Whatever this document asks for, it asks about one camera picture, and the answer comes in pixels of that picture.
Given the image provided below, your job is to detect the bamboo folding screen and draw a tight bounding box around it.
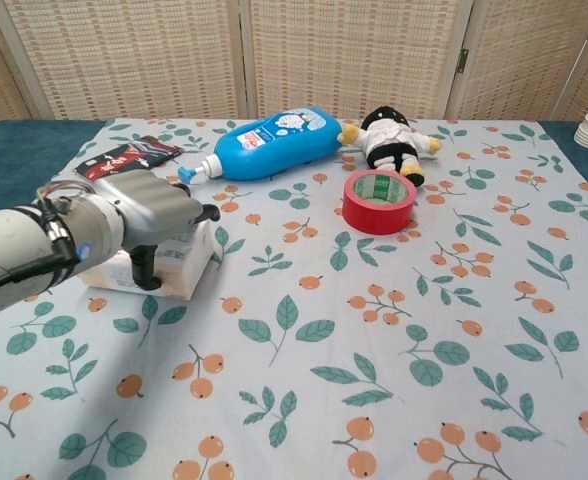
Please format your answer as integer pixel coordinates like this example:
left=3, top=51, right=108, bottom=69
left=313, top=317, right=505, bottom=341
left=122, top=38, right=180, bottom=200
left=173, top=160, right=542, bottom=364
left=0, top=0, right=588, bottom=132

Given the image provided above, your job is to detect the blue pump bottle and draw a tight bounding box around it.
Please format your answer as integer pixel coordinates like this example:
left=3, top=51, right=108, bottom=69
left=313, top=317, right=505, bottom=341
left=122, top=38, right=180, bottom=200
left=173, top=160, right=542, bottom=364
left=177, top=106, right=344, bottom=185

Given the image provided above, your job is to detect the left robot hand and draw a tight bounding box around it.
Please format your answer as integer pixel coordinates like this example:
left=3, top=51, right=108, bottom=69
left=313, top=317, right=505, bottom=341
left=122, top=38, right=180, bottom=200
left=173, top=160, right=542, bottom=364
left=92, top=171, right=222, bottom=293

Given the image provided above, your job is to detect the black and white plush doll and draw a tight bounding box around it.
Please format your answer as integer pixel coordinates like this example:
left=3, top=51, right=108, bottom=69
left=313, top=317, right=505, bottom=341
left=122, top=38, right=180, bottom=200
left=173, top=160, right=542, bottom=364
left=336, top=105, right=444, bottom=186

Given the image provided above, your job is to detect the white rectangular box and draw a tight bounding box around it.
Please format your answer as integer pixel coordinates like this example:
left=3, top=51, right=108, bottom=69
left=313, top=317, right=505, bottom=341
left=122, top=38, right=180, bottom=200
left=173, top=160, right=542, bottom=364
left=80, top=219, right=216, bottom=301

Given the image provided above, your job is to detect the red tape roll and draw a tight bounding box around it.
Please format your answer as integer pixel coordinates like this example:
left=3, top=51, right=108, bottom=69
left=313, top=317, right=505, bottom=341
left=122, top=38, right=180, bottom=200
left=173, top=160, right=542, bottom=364
left=342, top=168, right=418, bottom=236

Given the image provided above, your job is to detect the dark red snack packet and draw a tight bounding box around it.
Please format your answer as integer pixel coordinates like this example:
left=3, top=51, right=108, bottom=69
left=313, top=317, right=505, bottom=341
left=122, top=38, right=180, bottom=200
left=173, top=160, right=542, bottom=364
left=73, top=134, right=184, bottom=181

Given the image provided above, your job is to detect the floral tablecloth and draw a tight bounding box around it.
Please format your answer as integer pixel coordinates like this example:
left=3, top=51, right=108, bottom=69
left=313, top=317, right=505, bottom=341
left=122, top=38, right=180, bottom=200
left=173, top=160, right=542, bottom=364
left=0, top=117, right=588, bottom=480

